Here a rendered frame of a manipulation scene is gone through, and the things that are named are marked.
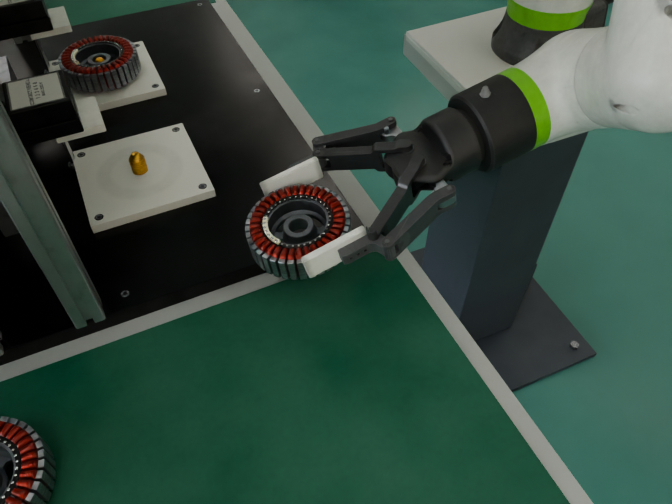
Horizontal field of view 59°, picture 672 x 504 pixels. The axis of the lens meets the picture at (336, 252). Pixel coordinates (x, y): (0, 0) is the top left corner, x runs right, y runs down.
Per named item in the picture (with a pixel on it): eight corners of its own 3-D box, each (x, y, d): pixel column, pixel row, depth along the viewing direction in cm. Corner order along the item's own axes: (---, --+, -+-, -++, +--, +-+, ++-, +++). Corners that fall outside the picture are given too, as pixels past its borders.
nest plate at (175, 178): (183, 129, 82) (182, 122, 81) (216, 196, 73) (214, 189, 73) (73, 159, 78) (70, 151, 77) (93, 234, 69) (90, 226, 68)
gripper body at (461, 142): (487, 183, 65) (414, 221, 64) (446, 139, 70) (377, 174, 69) (487, 133, 59) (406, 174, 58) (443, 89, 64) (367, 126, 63)
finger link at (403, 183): (417, 176, 65) (429, 179, 64) (369, 253, 60) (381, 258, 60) (413, 151, 62) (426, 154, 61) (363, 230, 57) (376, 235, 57)
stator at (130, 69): (137, 49, 94) (131, 27, 91) (145, 87, 87) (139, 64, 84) (64, 61, 92) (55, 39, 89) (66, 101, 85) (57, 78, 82)
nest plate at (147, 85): (144, 47, 97) (142, 40, 96) (167, 95, 88) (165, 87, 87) (49, 68, 93) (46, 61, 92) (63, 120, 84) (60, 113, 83)
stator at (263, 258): (326, 190, 69) (323, 167, 66) (370, 256, 62) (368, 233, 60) (237, 226, 67) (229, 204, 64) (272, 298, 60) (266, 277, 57)
